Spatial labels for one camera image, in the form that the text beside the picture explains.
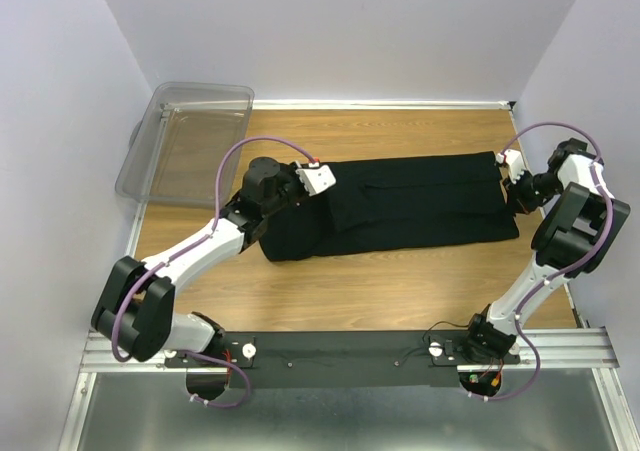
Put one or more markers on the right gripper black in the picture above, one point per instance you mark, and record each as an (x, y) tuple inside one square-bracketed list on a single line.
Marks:
[(517, 202)]

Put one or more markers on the black t shirt blue logo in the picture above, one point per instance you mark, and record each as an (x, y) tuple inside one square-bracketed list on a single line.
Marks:
[(390, 204)]

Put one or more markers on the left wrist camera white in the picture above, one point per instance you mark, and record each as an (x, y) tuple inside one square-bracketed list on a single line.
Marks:
[(315, 177)]

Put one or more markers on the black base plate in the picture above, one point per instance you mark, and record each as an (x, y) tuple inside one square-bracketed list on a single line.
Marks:
[(334, 359)]

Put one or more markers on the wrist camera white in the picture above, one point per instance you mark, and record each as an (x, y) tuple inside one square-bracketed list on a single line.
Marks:
[(514, 162), (315, 177)]

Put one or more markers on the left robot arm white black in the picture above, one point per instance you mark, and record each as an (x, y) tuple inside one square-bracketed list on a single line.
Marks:
[(136, 308)]

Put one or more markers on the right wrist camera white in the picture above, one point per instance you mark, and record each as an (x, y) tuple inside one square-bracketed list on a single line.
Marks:
[(514, 162)]

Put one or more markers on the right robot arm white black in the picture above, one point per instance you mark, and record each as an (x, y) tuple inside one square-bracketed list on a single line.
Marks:
[(572, 239)]

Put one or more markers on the clear plastic bin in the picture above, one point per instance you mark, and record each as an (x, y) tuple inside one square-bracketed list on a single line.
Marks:
[(175, 151)]

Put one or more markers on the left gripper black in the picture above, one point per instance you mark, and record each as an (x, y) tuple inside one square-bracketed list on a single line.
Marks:
[(291, 172)]

